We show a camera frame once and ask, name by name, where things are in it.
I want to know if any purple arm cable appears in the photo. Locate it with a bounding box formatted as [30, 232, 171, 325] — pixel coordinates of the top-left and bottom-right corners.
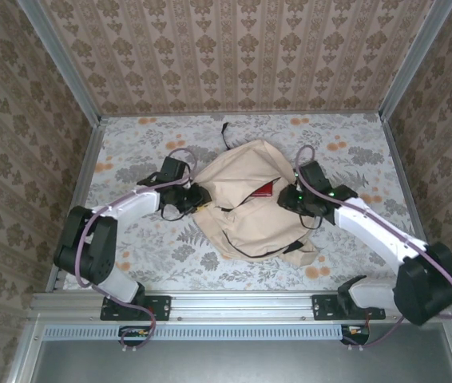
[294, 145, 452, 352]
[73, 148, 195, 354]

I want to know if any floral tablecloth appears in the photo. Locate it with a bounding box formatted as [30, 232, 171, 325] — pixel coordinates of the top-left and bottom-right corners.
[61, 113, 434, 291]

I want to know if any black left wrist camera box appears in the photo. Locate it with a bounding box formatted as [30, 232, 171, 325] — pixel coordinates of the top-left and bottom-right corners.
[157, 156, 189, 180]

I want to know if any aluminium frame post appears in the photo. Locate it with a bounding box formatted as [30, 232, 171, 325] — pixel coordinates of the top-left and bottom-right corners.
[17, 0, 103, 123]
[379, 0, 452, 120]

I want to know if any red wallet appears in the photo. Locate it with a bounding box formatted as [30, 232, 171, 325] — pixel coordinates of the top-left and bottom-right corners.
[252, 181, 279, 199]

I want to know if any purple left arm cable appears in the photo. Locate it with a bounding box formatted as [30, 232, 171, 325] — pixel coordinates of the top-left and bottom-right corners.
[73, 148, 195, 354]

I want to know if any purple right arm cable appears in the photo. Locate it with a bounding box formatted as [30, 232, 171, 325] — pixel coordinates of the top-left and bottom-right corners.
[294, 145, 452, 352]

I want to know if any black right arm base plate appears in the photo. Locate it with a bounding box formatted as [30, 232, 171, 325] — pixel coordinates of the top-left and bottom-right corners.
[311, 294, 387, 322]

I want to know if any beige canvas backpack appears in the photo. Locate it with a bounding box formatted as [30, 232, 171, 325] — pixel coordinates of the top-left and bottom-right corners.
[192, 122, 319, 267]

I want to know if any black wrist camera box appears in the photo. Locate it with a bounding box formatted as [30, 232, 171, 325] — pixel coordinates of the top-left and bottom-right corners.
[297, 161, 329, 188]
[157, 156, 189, 180]

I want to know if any grey sheet metal panel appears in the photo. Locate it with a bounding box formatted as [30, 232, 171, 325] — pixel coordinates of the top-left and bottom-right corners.
[30, 338, 452, 383]

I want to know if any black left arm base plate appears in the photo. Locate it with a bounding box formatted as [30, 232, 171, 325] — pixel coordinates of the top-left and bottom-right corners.
[100, 294, 172, 322]

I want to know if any aluminium front frame rail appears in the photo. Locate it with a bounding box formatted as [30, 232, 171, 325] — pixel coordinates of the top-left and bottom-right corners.
[30, 290, 452, 321]

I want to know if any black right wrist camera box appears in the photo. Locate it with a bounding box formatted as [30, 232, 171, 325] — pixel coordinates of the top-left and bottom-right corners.
[297, 161, 329, 188]

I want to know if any aluminium side rail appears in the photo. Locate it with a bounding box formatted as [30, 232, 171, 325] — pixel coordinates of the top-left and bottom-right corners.
[46, 119, 107, 292]
[380, 119, 438, 290]

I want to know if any small controller board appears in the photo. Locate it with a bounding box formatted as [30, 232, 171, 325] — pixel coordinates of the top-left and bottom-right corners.
[118, 326, 151, 346]
[340, 325, 371, 345]

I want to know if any grey slotted cable duct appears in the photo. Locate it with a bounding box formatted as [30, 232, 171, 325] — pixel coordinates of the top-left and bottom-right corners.
[44, 325, 345, 341]

